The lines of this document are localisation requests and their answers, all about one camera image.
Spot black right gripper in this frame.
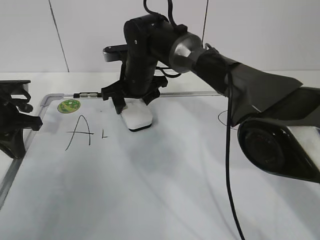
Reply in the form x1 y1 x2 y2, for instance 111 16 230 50
101 58 168 115

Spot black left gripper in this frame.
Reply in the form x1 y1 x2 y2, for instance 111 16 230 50
0 91 43 159

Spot white whiteboard eraser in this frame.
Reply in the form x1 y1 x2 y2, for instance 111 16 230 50
120 98 153 132

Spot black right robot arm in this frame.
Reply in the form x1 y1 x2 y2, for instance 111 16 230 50
101 13 320 183

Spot round green magnet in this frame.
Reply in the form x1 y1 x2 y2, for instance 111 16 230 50
57 99 81 114

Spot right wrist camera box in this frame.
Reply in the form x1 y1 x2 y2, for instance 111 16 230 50
103 44 128 63

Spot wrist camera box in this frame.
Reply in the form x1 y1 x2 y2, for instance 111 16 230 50
103 44 128 63
0 79 31 95

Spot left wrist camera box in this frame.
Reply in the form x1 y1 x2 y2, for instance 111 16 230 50
0 79 31 95

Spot white board with silver frame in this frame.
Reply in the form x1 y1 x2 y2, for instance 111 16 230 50
0 93 320 240

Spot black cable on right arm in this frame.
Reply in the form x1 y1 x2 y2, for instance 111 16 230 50
143 0 246 240

